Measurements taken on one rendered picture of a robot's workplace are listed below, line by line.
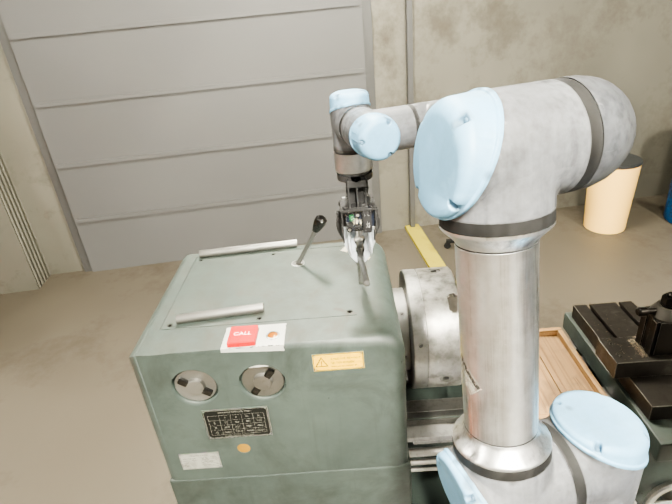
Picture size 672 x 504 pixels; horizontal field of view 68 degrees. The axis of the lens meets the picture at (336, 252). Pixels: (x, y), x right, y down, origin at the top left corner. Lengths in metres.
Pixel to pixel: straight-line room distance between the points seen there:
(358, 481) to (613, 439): 0.77
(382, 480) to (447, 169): 1.01
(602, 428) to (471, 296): 0.27
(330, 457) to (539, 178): 0.95
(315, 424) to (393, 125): 0.70
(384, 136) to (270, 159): 3.21
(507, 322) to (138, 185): 3.83
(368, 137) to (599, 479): 0.57
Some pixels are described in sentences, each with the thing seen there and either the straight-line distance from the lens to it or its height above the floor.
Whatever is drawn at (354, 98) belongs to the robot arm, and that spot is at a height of 1.72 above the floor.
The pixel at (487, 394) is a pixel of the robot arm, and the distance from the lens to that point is 0.59.
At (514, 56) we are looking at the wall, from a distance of 4.34.
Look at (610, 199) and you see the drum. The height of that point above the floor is 0.31.
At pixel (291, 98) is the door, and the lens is 3.91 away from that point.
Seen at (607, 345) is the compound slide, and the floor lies 1.02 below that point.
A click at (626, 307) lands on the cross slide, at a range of 1.76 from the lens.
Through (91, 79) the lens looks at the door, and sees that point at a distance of 4.09.
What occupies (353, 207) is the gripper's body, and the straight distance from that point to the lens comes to 0.98.
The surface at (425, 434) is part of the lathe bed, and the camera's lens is 1.40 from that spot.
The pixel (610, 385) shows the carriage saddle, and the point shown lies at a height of 0.90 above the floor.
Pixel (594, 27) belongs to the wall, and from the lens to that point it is 4.62.
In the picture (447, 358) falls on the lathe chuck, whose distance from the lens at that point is 1.24.
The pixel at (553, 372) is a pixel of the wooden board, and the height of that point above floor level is 0.89.
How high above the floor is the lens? 1.90
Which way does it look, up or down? 28 degrees down
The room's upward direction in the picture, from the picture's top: 6 degrees counter-clockwise
